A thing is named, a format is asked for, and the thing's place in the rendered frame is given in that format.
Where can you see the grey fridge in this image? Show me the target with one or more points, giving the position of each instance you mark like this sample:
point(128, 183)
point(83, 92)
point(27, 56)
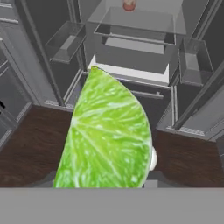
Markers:
point(134, 62)

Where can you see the grey cupboard run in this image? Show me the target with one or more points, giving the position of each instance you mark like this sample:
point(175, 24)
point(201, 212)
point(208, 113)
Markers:
point(11, 87)

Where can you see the clear door bin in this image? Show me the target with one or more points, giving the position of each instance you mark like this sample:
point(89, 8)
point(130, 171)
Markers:
point(65, 43)
point(194, 68)

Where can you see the clear fridge drawer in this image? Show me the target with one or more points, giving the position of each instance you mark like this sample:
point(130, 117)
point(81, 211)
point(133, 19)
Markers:
point(131, 57)

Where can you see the clear glass fridge shelf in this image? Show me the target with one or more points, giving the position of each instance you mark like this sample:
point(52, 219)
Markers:
point(137, 20)

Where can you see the grey fridge door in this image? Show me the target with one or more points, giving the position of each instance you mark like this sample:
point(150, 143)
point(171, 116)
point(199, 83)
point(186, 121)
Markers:
point(49, 75)
point(201, 110)

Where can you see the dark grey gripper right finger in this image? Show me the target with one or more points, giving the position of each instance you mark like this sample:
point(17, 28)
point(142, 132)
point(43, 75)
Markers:
point(162, 179)

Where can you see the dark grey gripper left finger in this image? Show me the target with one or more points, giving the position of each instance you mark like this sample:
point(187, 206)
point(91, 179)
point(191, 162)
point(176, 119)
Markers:
point(46, 182)

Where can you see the small red fruit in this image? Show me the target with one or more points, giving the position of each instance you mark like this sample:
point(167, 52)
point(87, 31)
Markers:
point(129, 5)

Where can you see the green lemon wedge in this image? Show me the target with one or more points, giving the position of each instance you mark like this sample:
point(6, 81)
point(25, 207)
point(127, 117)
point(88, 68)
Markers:
point(108, 131)

